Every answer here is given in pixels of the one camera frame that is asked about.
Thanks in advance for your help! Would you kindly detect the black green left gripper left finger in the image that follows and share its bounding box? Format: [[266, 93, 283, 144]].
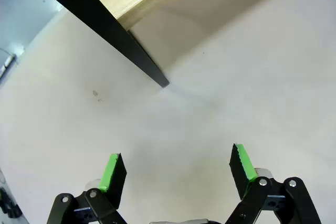
[[46, 152, 128, 224]]

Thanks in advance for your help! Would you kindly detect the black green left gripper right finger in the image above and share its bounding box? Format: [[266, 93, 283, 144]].
[[225, 143, 322, 224]]

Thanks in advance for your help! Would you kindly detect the white power strip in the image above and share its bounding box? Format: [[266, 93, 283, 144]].
[[0, 55, 17, 78]]

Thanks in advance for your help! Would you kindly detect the black mount hardware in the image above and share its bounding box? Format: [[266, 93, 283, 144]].
[[0, 187, 22, 219]]

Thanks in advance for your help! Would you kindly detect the black frame wooden shelf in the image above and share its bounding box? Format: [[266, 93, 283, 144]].
[[22, 0, 203, 88]]

